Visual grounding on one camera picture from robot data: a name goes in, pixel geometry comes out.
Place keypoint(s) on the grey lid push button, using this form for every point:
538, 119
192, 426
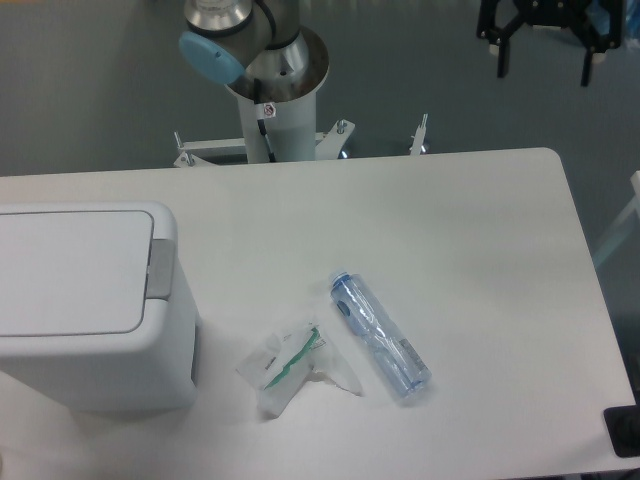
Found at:
160, 269

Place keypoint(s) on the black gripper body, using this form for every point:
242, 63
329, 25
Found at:
597, 25

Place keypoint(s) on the white trash can lid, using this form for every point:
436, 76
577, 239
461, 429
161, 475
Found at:
73, 273

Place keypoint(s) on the crumpled white plastic wrapper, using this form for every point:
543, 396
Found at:
279, 367

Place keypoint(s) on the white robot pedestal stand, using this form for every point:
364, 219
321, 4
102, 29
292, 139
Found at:
272, 132

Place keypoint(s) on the clear blue plastic bottle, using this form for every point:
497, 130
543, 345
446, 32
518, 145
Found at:
403, 368

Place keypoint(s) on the silver robot arm blue cap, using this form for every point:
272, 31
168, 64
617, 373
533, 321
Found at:
261, 51

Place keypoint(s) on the black device table corner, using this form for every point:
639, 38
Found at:
622, 424

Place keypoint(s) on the white plastic trash can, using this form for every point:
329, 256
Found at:
149, 368

